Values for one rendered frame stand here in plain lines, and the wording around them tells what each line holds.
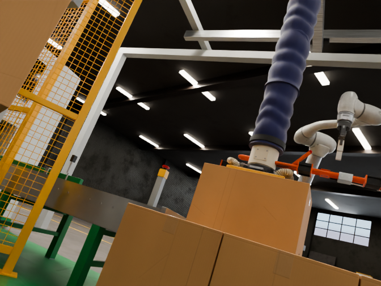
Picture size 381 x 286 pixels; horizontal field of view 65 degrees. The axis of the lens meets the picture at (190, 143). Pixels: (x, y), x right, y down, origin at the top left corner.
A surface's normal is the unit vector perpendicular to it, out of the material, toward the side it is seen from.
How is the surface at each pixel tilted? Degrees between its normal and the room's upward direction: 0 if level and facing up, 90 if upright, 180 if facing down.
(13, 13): 90
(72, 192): 90
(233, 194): 90
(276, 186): 90
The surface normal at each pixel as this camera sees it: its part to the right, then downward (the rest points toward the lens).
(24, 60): 0.65, -0.03
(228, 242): -0.34, -0.41
